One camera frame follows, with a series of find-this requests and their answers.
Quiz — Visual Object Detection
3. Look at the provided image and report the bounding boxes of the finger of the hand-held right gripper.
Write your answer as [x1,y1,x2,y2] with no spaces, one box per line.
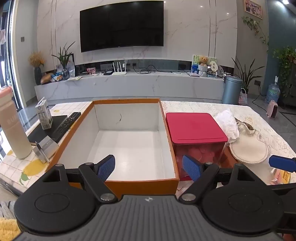
[271,183,296,193]
[269,155,296,173]

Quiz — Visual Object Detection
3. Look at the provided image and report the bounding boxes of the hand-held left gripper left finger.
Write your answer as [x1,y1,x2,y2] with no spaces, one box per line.
[43,155,117,202]

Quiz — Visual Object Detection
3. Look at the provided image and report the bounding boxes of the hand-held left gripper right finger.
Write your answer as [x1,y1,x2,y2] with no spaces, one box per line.
[179,155,256,204]

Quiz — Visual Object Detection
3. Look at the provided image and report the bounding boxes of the orange cardboard box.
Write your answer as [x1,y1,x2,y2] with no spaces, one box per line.
[46,98,179,200]

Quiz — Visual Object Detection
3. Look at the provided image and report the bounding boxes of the yellow packet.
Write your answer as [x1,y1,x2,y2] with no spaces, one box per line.
[270,168,293,184]

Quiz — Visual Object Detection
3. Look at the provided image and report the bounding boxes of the cream knit round bag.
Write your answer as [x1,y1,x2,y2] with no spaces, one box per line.
[229,116,270,165]

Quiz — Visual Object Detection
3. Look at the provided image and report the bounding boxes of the red lid plastic container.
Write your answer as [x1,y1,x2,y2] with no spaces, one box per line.
[165,112,229,181]

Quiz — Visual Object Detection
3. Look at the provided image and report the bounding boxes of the pink space heater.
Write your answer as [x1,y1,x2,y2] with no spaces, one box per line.
[266,100,278,120]

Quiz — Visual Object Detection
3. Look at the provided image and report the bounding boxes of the white cloth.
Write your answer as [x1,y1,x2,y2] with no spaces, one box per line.
[214,110,241,141]

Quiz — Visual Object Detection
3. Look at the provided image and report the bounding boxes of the black remote control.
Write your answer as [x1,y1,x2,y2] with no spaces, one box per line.
[50,112,82,139]

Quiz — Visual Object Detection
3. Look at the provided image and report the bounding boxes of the small silver box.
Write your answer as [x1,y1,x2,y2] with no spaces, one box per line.
[32,136,59,164]

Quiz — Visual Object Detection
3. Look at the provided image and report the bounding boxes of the blue water jug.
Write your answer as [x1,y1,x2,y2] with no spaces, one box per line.
[265,75,281,104]

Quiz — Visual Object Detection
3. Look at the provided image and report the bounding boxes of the small woven bag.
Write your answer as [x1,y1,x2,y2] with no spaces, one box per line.
[238,88,248,106]

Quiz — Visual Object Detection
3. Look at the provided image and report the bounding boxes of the black flat box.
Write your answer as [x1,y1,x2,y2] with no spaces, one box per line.
[27,115,70,145]

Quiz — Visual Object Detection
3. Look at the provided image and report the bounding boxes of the small milk carton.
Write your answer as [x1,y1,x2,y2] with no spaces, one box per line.
[35,97,53,130]

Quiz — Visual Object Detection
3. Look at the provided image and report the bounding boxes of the grey blue trash can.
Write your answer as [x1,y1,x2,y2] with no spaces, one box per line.
[222,75,243,105]

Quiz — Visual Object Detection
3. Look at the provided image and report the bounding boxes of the long leaf potted plant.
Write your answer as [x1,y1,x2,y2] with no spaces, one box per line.
[231,57,265,94]

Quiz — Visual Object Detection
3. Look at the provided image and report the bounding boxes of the lemon print checkered tablecloth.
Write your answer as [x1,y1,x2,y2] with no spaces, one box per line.
[0,102,93,193]

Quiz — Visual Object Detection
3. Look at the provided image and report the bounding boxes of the white router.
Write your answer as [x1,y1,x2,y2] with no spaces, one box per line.
[111,61,127,76]

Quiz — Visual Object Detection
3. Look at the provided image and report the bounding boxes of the beige water bottle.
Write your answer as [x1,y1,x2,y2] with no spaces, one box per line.
[0,86,33,159]

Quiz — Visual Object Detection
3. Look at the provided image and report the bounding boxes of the bushy green plant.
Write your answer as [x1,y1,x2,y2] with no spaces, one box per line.
[273,46,296,98]

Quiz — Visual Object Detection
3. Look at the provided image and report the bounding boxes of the brown round object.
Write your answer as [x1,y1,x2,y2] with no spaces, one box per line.
[40,73,55,85]

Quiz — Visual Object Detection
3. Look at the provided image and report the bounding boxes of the teddy bear bouquet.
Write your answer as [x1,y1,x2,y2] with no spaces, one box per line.
[198,56,210,77]

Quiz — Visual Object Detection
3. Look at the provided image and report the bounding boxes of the green white picture board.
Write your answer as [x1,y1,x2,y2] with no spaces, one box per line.
[192,54,218,75]

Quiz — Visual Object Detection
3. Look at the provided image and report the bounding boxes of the yellow dried flowers black vase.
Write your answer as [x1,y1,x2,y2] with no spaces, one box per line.
[28,51,45,86]

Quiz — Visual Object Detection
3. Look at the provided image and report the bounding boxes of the yellow fluffy rug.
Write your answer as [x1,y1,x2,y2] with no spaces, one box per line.
[0,217,21,239]

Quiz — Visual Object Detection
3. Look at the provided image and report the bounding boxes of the green plant in glass vase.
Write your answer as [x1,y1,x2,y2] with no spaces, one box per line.
[51,41,75,80]

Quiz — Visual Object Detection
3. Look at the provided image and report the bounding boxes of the hanging vine plant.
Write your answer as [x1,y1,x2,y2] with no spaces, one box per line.
[242,16,270,52]

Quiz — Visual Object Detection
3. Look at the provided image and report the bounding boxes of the black cables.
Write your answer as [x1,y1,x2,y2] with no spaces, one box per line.
[134,65,173,75]

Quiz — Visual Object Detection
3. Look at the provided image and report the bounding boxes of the black wall television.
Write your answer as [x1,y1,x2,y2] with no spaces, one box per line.
[80,0,164,53]

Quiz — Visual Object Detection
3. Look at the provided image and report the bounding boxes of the framed wall picture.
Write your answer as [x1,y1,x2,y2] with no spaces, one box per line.
[244,0,263,19]

